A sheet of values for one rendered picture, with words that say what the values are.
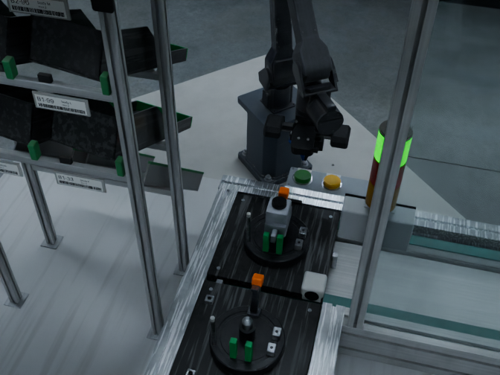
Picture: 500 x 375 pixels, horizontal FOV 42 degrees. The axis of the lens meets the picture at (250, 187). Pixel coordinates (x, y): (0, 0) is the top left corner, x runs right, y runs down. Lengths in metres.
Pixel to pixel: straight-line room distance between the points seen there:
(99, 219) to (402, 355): 0.77
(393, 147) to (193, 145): 0.91
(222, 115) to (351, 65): 1.85
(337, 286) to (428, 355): 0.23
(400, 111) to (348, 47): 2.88
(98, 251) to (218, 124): 0.53
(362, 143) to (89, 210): 0.75
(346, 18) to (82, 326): 2.99
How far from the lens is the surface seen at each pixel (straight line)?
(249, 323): 1.19
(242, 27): 3.94
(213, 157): 1.76
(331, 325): 1.31
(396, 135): 0.96
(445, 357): 1.35
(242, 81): 2.02
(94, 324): 1.45
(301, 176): 1.55
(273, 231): 1.33
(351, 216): 1.11
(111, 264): 1.53
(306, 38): 1.34
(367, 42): 3.88
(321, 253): 1.39
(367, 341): 1.34
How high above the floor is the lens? 2.04
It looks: 45 degrees down
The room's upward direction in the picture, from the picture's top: 1 degrees clockwise
